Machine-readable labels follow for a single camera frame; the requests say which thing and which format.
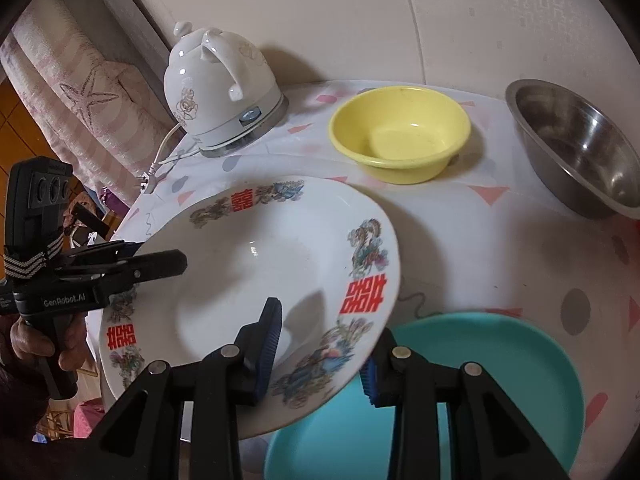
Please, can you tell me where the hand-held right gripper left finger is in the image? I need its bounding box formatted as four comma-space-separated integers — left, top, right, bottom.
60, 297, 284, 480

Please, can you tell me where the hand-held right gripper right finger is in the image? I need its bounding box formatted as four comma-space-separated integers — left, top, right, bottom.
360, 327, 571, 480

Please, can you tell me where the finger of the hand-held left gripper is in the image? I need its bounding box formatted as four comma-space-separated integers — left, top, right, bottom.
75, 241, 147, 262
100, 249, 189, 293

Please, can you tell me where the white dragon print plate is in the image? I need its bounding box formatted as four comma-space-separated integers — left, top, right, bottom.
98, 176, 402, 441

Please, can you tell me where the stainless steel bowl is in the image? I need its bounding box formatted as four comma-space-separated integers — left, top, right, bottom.
505, 79, 640, 221

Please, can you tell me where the person's left forearm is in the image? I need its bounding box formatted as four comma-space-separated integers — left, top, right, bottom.
0, 357, 51, 446

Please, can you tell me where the person's left hand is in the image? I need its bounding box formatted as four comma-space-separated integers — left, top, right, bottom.
10, 309, 90, 386

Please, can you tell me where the purple cloth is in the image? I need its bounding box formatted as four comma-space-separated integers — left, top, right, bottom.
100, 186, 125, 213

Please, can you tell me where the teal plastic plate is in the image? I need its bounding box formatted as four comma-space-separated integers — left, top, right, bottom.
263, 311, 585, 480

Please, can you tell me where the pink striped starfish cloth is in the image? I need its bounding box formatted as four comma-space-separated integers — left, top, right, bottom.
0, 0, 176, 186

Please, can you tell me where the kettle base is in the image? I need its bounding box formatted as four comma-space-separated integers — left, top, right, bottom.
192, 95, 290, 158

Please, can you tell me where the white patterned tablecloth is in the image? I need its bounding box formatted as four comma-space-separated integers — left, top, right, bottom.
107, 79, 640, 480

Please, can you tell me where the pink satin cloth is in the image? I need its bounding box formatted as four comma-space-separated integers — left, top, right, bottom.
72, 397, 108, 443

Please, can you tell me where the white ceramic electric kettle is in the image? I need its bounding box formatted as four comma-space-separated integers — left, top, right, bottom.
164, 21, 283, 137

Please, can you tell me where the yellow plastic bowl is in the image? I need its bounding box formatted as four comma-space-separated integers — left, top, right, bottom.
327, 86, 472, 185

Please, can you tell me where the white power cord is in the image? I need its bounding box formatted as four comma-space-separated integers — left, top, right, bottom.
137, 122, 202, 193

